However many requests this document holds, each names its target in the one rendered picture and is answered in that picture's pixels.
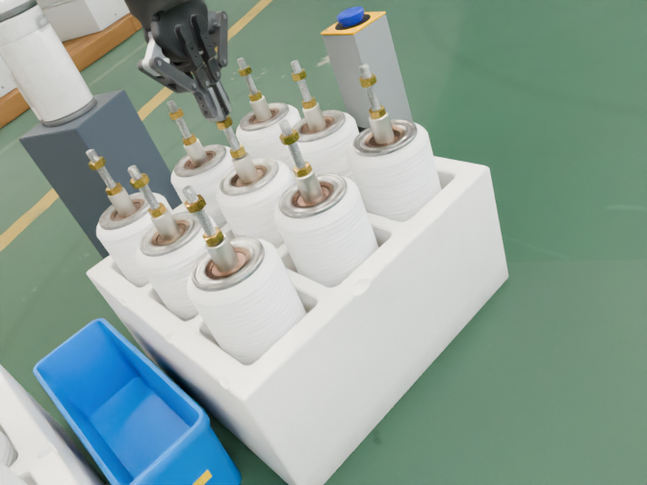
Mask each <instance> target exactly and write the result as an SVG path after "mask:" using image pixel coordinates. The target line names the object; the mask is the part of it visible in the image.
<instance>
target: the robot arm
mask: <svg viewBox="0 0 647 485"><path fill-rule="evenodd" d="M124 2H125V4H126V6H127V8H128V10H129V12H130V14H132V15H133V16H134V17H136V18H137V19H138V20H139V21H140V23H141V24H142V30H143V37H144V40H145V42H146V43H147V44H148V46H147V50H146V54H145V58H144V59H142V60H138V62H137V67H138V70H139V71H140V72H142V73H144V74H145V75H147V76H149V77H150V78H152V79H153V80H155V81H157V82H158V83H160V84H161V85H163V86H165V87H166V88H168V89H170V90H172V91H173V92H175V93H183V92H191V93H192V94H193V95H194V98H195V100H196V103H197V105H198V107H199V109H200V110H201V113H202V115H203V116H204V117H205V118H206V119H207V120H208V121H210V122H216V121H221V120H223V119H224V117H225V115H228V114H229V113H230V112H231V111H232V108H231V106H230V100H229V97H228V95H227V93H226V92H225V89H224V87H223V85H222V83H221V81H220V77H221V74H220V72H221V70H222V68H223V67H227V64H228V16H227V13H226V12H225V11H220V12H213V11H211V10H208V9H207V6H206V4H205V2H204V1H203V0H124ZM216 47H218V56H217V57H215V56H216V55H217V53H216V50H215V48H216ZM0 56H1V58H2V59H3V61H4V62H5V64H6V65H7V67H8V68H9V70H10V71H11V74H10V77H11V79H12V80H13V82H14V84H15V85H16V87H17V88H18V90H19V91H20V93H21V94H22V95H23V97H24V98H25V100H26V101H27V103H28V104H29V106H30V107H31V109H32V110H33V112H34V113H35V115H36V116H37V118H38V119H39V121H40V123H41V124H42V126H43V125H47V127H56V126H60V125H63V124H66V123H68V122H70V121H72V120H74V119H76V118H78V117H80V116H82V115H84V114H85V113H87V112H88V111H90V110H91V109H92V108H93V107H94V106H95V105H96V100H95V99H94V97H93V95H92V94H91V91H90V89H89V88H88V86H87V84H86V83H85V81H84V79H83V78H82V76H81V74H80V73H79V71H78V69H77V68H76V66H75V64H74V63H73V61H72V59H71V58H70V57H69V55H68V53H67V52H66V50H65V48H64V46H63V44H62V43H61V41H60V39H59V38H58V36H57V34H56V33H55V31H54V29H53V28H52V26H51V24H50V23H49V21H48V20H47V18H46V16H45V14H44V13H43V11H42V9H41V8H40V6H39V4H38V2H37V0H0ZM203 62H204V64H203ZM191 72H192V73H193V74H192V73H191ZM193 75H194V76H193ZM222 109H223V110H222ZM224 113H225V115H224Z"/></svg>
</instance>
